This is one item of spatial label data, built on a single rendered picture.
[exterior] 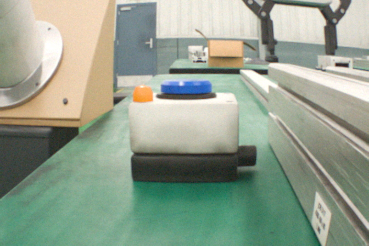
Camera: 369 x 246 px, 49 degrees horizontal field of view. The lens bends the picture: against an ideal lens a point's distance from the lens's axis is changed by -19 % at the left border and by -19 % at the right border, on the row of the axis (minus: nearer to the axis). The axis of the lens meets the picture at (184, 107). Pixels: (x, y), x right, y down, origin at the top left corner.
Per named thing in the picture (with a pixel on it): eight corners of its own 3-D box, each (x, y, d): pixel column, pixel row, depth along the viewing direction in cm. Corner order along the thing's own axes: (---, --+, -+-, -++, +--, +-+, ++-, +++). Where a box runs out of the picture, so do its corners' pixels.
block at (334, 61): (319, 83, 152) (318, 55, 151) (345, 84, 151) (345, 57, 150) (325, 85, 142) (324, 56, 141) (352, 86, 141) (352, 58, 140)
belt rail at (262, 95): (240, 78, 166) (240, 70, 166) (251, 78, 166) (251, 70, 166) (272, 117, 71) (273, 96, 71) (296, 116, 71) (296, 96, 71)
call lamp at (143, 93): (134, 100, 37) (134, 84, 37) (154, 100, 37) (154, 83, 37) (131, 102, 36) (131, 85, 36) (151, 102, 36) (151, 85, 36)
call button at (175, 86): (163, 101, 42) (163, 77, 41) (212, 101, 41) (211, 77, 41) (157, 107, 38) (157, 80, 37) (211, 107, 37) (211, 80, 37)
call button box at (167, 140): (144, 159, 44) (143, 89, 44) (251, 158, 44) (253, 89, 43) (130, 181, 36) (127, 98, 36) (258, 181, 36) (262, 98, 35)
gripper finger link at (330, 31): (341, 8, 56) (345, 56, 57) (321, 6, 56) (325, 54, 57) (346, 6, 53) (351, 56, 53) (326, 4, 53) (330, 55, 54)
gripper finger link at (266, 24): (268, 0, 56) (272, 51, 57) (244, -1, 57) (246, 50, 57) (270, -2, 53) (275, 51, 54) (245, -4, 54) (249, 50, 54)
